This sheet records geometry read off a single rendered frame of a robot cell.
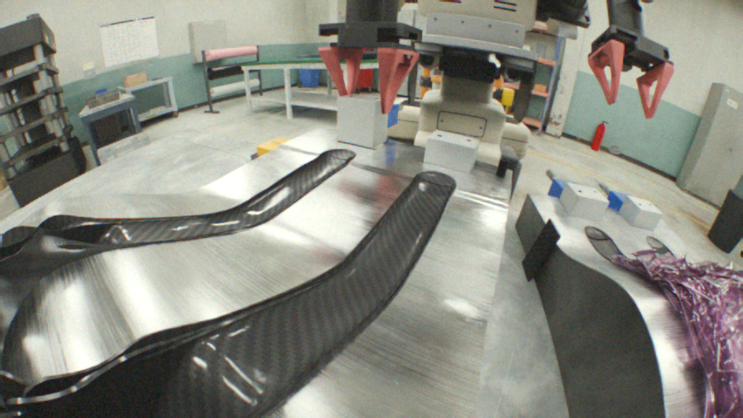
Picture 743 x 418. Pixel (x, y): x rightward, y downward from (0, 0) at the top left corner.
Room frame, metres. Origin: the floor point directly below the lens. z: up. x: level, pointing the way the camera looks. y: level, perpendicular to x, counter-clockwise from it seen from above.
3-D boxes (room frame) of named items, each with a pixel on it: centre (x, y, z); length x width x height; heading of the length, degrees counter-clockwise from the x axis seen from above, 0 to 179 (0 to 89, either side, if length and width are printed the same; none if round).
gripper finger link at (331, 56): (0.32, 0.02, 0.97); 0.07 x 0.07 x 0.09; 62
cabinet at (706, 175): (2.34, -5.82, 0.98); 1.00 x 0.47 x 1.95; 55
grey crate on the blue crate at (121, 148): (2.06, 2.77, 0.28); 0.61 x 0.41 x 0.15; 145
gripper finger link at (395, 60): (0.31, 0.00, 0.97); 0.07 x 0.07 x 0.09; 62
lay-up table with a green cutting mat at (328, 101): (4.35, 1.09, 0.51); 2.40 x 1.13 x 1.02; 59
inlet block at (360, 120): (0.35, -0.01, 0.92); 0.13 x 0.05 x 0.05; 152
